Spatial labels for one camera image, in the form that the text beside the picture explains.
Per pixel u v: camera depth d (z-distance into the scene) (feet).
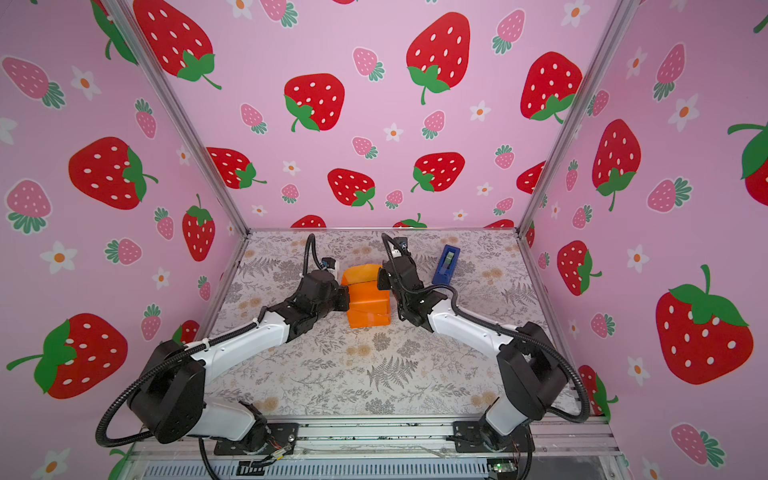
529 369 1.44
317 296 2.18
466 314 1.76
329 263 2.52
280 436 2.45
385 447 2.40
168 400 1.39
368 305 2.87
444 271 3.33
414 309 2.04
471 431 2.45
